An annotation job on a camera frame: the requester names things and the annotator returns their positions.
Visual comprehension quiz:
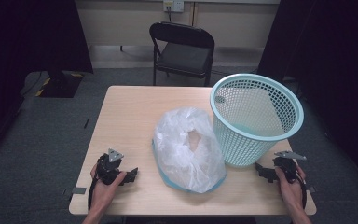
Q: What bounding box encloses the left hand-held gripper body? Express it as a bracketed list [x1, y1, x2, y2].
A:
[95, 147, 126, 187]

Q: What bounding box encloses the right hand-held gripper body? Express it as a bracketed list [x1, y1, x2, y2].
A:
[272, 150, 308, 184]

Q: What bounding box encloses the light blue mesh basket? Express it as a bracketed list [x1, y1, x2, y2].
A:
[210, 73, 305, 168]

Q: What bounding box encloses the translucent white plastic bag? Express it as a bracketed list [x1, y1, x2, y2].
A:
[152, 106, 227, 194]

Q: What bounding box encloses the person's right hand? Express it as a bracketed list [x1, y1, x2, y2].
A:
[274, 164, 307, 216]

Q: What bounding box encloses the person's left hand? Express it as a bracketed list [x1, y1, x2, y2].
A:
[89, 163, 128, 216]

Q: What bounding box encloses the black stand base striped tape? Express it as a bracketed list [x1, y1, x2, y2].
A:
[35, 70, 85, 99]

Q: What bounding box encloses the black folding chair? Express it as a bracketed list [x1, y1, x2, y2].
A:
[148, 21, 216, 88]

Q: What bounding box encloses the black curtain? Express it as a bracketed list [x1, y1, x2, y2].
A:
[255, 0, 358, 188]
[0, 0, 94, 162]

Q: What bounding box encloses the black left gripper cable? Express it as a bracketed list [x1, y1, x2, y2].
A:
[88, 174, 99, 213]

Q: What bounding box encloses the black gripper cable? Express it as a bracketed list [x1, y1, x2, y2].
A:
[296, 172, 309, 210]
[88, 174, 99, 213]

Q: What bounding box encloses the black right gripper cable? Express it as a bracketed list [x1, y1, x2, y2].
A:
[296, 172, 309, 210]

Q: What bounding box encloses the white wall socket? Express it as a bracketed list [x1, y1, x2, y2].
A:
[162, 0, 185, 13]

